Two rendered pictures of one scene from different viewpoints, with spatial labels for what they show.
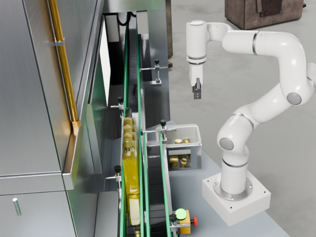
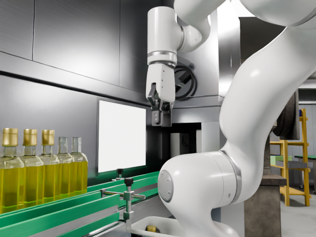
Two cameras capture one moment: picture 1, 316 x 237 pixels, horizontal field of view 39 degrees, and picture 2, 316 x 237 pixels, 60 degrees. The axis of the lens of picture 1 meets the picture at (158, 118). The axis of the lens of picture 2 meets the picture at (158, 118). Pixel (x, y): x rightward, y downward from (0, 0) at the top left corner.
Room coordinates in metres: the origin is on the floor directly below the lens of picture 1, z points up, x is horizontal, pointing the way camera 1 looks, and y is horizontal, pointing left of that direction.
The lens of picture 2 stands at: (0.96, -0.53, 1.30)
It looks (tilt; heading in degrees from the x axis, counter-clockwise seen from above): 4 degrees up; 28
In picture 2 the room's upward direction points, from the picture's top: straight up
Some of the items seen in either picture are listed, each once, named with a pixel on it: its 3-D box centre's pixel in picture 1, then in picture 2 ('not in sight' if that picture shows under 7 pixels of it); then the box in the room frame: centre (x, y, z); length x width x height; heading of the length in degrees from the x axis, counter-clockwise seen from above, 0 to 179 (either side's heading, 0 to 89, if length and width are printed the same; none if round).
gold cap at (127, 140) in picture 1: (127, 140); (10, 137); (1.39, 0.12, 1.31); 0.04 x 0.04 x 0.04
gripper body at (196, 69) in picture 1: (196, 69); (161, 82); (1.64, -0.17, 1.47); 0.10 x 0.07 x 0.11; 1
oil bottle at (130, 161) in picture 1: (130, 170); (7, 199); (1.39, 0.12, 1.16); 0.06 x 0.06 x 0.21; 0
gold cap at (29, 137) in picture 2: (127, 131); (30, 137); (1.45, 0.12, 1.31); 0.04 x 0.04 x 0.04
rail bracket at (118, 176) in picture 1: (114, 179); not in sight; (1.39, 0.20, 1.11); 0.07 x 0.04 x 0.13; 91
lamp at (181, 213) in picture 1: (180, 213); not in sight; (1.27, -0.07, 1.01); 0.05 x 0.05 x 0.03
